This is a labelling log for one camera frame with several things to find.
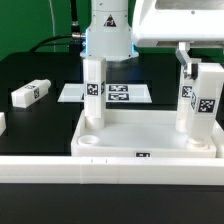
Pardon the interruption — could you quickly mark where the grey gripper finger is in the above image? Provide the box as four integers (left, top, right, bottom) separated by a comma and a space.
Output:
175, 42, 198, 80

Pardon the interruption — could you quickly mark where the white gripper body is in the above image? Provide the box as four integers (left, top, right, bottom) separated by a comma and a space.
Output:
132, 0, 224, 47

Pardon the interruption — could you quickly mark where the white desk tabletop tray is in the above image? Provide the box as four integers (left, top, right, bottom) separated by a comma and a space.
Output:
71, 109, 216, 158

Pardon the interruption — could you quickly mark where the white fence right bar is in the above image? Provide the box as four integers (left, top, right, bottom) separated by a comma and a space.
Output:
212, 122, 224, 159

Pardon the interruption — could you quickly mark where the white fence bar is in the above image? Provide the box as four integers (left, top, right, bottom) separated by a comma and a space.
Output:
0, 156, 224, 186
0, 112, 6, 136
212, 122, 224, 159

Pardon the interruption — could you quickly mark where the white fiducial marker sheet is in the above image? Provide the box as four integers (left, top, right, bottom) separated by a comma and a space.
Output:
58, 84, 152, 103

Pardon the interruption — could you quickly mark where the white fence left bar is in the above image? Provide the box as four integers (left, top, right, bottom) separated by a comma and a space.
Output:
0, 112, 6, 136

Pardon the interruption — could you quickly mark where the white fence front bar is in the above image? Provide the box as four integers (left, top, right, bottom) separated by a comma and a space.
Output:
0, 156, 224, 186

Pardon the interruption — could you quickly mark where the black cable with connector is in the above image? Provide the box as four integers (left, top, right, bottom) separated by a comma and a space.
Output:
28, 0, 88, 54

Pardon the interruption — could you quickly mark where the thin white cable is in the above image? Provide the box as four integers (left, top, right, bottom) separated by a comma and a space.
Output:
48, 0, 57, 38

